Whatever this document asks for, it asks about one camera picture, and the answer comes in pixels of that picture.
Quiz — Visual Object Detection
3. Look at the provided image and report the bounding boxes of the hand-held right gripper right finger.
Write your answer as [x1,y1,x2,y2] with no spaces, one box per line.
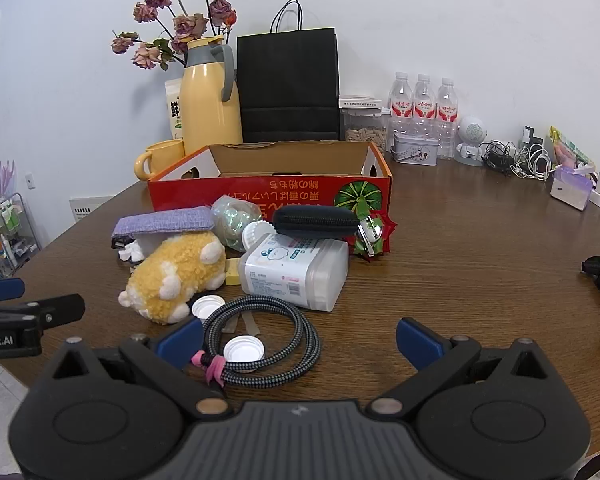
[365,317,548,418]

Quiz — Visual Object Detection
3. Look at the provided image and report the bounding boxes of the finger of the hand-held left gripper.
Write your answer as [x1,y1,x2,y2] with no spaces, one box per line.
[0,278,26,305]
[0,294,86,333]

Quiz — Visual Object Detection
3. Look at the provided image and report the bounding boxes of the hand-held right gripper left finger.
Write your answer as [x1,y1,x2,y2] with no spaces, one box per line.
[50,317,233,420]

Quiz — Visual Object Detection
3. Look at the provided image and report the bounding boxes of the white bottle cap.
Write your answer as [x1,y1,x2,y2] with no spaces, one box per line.
[191,296,226,322]
[223,335,265,365]

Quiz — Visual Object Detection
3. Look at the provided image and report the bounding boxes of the yellow plush toy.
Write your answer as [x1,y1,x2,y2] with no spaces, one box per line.
[118,231,227,325]

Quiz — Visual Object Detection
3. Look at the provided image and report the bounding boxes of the white cloth glove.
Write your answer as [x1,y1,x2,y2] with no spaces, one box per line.
[119,237,156,263]

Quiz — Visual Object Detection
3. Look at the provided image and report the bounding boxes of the braided grey cable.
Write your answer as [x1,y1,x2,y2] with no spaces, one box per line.
[192,296,322,388]

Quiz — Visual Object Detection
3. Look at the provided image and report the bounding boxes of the red artificial flower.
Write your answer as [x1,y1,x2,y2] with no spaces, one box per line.
[350,210,398,261]

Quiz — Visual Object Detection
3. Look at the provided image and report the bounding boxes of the silver metal clip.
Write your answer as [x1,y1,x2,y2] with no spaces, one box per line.
[357,220,381,256]

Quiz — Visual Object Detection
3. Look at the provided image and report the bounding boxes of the purple fabric pouch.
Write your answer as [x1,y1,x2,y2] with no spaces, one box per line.
[111,207,214,251]

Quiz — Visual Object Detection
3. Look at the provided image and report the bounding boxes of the clear plastic bottle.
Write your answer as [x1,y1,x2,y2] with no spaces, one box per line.
[211,195,273,253]

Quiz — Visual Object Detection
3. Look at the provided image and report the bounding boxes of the white plastic swab container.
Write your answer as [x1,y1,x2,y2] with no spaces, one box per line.
[239,233,350,312]

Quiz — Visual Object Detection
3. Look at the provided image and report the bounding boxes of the red cardboard box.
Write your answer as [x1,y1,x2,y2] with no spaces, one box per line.
[146,141,394,213]

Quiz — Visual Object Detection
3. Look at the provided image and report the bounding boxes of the black zip case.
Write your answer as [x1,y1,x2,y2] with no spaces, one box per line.
[271,204,359,240]

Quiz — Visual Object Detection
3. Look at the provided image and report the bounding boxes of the yellow mug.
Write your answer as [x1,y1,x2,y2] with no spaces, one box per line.
[134,139,187,182]

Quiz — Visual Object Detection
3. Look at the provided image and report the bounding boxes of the grey printed tin box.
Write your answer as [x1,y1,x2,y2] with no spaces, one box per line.
[392,132,438,167]

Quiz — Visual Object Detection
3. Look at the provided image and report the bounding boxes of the clear jar of seeds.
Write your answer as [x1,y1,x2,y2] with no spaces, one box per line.
[341,106,390,153]

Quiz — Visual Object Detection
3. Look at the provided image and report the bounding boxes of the white robot toy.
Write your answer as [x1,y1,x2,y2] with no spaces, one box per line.
[454,116,490,166]

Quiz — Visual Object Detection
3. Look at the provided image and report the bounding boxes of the purple tissue box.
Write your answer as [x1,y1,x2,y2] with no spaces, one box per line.
[550,166,595,211]

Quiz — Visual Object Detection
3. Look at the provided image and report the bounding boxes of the white milk carton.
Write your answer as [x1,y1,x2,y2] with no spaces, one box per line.
[165,78,187,142]

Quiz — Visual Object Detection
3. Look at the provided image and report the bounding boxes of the yellow thermos jug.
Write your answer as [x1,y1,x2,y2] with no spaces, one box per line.
[179,36,244,156]

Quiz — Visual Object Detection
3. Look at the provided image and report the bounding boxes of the green yellow snack packet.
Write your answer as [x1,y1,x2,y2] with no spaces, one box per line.
[548,126,593,171]

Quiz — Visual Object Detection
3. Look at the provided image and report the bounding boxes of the black paper bag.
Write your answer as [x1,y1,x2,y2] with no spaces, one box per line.
[236,0,342,144]

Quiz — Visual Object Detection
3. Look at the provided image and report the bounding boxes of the dried rose bouquet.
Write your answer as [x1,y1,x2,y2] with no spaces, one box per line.
[111,0,239,71]

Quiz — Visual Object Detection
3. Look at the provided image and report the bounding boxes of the metal wire shelf cart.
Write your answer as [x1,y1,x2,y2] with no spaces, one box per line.
[0,192,41,281]

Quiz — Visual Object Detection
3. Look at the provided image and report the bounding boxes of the white wall panel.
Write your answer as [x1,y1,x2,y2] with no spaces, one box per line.
[69,196,112,222]

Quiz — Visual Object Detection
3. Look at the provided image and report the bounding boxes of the purple flower wall sticker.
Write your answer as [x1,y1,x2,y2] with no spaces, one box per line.
[0,144,17,196]

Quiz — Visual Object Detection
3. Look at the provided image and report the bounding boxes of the tangled black cable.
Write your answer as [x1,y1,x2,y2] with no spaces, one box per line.
[480,141,516,176]

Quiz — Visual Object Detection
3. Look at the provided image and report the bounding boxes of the tangled white cable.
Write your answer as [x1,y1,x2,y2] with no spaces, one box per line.
[512,144,553,181]

